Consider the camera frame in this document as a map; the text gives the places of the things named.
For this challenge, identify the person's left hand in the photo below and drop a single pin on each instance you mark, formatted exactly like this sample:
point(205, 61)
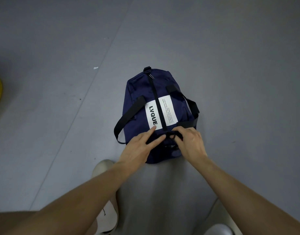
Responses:
point(134, 152)

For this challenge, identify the person's right hand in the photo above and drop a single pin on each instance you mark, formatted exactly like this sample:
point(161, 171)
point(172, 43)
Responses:
point(192, 146)

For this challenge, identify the person's left thumb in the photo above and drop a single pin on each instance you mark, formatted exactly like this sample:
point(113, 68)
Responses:
point(156, 142)

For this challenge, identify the person's right thumb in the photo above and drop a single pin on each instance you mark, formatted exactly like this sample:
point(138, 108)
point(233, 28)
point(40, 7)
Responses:
point(177, 141)

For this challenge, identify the navy blue duffel bag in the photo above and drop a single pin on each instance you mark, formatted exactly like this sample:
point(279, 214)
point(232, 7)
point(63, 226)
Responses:
point(137, 95)

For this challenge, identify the person's left forearm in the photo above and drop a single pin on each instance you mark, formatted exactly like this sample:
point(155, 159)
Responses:
point(74, 203)

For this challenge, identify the person's right forearm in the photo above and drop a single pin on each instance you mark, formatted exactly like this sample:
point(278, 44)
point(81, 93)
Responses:
point(240, 198)

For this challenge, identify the white left shoe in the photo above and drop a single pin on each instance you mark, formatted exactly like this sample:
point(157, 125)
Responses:
point(107, 217)

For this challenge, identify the white shoe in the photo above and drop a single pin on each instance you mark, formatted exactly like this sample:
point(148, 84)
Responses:
point(219, 228)
point(107, 217)

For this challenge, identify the white right shoe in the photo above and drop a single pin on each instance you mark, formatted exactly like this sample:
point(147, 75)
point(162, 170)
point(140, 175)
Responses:
point(219, 228)

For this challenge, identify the person's left leg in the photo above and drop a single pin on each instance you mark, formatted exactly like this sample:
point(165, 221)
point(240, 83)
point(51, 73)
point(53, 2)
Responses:
point(10, 221)

